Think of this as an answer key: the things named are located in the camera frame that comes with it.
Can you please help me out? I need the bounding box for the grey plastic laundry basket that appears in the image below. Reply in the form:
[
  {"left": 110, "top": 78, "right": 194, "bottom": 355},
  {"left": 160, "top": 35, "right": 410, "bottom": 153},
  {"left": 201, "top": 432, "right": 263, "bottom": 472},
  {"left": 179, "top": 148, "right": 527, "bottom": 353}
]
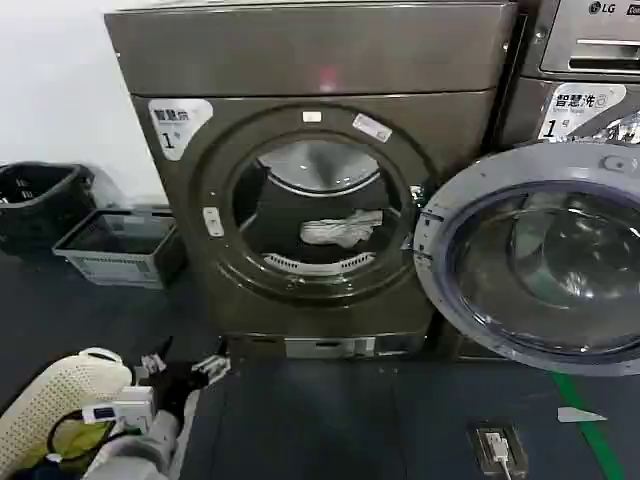
[{"left": 52, "top": 207, "right": 187, "bottom": 290}]

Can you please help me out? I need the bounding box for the grey dryer with foil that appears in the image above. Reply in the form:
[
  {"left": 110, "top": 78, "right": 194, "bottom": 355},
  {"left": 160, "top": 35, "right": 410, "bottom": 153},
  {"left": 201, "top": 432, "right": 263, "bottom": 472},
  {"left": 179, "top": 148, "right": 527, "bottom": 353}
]
[{"left": 492, "top": 0, "right": 640, "bottom": 361}]

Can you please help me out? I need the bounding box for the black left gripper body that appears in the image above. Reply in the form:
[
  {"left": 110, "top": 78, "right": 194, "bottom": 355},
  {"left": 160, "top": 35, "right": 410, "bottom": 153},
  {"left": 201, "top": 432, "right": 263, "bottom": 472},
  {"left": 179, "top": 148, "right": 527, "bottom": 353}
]
[{"left": 148, "top": 361, "right": 209, "bottom": 417}]

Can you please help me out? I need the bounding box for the round glass dryer door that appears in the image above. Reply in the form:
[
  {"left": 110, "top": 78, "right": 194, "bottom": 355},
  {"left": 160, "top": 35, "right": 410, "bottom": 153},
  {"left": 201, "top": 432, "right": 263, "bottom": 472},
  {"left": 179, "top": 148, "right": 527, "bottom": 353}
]
[{"left": 412, "top": 142, "right": 640, "bottom": 376}]

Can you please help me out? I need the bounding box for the green floor tape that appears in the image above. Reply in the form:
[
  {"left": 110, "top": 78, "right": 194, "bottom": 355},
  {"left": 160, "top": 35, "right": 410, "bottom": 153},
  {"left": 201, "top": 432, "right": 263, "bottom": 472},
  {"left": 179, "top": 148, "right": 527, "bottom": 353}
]
[{"left": 549, "top": 372, "right": 627, "bottom": 480}]

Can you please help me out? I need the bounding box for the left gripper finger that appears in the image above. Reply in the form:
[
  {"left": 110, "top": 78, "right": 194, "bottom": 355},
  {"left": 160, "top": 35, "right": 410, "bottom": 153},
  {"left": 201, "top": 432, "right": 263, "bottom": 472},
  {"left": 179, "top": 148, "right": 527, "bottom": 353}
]
[
  {"left": 141, "top": 337, "right": 175, "bottom": 375},
  {"left": 192, "top": 340, "right": 232, "bottom": 386}
]

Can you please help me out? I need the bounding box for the floor socket box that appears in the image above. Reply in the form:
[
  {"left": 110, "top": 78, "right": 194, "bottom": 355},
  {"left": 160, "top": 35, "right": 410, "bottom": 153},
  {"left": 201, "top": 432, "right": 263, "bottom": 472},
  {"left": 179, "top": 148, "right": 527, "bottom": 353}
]
[{"left": 466, "top": 422, "right": 529, "bottom": 477}]

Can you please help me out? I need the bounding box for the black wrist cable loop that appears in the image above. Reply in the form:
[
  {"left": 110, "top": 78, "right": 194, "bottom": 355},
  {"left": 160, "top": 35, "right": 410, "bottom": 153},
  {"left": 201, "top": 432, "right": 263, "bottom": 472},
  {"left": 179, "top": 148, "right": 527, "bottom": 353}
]
[{"left": 47, "top": 412, "right": 119, "bottom": 454}]

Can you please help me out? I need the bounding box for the grey dryer with open drum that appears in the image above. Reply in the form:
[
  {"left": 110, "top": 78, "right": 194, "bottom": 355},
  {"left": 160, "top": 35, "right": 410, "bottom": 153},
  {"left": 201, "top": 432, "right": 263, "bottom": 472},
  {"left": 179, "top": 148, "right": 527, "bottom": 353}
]
[{"left": 103, "top": 2, "right": 519, "bottom": 361}]

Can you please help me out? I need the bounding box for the white garment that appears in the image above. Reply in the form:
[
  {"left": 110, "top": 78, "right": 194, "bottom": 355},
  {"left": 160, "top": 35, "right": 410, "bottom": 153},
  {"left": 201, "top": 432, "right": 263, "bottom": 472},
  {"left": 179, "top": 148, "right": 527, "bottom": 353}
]
[{"left": 298, "top": 208, "right": 385, "bottom": 249}]

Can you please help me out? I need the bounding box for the black plastic laundry basket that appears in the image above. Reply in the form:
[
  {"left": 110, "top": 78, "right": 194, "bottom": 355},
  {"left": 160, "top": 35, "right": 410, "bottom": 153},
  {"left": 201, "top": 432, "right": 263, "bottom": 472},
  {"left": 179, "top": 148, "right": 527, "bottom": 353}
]
[{"left": 0, "top": 160, "right": 97, "bottom": 252}]

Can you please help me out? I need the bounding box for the white paper scrap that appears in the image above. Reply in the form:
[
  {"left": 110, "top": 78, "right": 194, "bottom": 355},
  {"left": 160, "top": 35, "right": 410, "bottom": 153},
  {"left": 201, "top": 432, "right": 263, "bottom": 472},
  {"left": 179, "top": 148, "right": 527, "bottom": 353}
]
[{"left": 556, "top": 406, "right": 609, "bottom": 425}]

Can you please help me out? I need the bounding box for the white plug with cable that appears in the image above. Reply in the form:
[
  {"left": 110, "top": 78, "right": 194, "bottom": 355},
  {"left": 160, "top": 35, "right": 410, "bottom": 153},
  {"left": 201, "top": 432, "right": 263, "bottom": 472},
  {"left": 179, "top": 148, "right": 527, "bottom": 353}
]
[{"left": 481, "top": 428, "right": 517, "bottom": 480}]

